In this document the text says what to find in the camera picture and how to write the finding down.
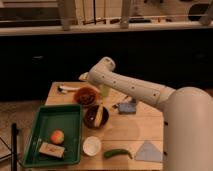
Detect yellow corn cob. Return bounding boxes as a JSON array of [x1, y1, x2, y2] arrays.
[[94, 103, 103, 127]]

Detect grey triangular cloth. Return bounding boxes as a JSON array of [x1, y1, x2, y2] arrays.
[[134, 140, 163, 163]]

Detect dark brown bowl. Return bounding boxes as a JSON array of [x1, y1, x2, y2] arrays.
[[83, 104, 110, 130]]

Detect light green cloth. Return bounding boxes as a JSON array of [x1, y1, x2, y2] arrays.
[[99, 85, 110, 100]]

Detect green plastic tray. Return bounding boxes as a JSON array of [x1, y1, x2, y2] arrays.
[[23, 104, 83, 168]]

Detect white handled utensil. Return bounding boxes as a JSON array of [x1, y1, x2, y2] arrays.
[[57, 85, 80, 93]]

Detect blue sponge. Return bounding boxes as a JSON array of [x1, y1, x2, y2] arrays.
[[118, 103, 136, 114]]

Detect black metal stand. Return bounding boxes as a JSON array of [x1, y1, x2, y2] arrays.
[[11, 123, 18, 171]]

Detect dark purple grapes bunch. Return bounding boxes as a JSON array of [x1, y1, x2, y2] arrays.
[[79, 93, 95, 105]]

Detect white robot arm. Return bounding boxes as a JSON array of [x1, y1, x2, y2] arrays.
[[80, 57, 213, 171]]

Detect red bowl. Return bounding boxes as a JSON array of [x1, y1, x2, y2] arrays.
[[74, 87, 99, 107]]

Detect red yellow apple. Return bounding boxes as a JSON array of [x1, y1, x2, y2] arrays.
[[50, 130, 64, 144]]

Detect small white bowl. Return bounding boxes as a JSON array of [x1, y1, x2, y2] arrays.
[[83, 136, 102, 156]]

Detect tan sponge block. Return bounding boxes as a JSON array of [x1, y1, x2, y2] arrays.
[[39, 142, 65, 158]]

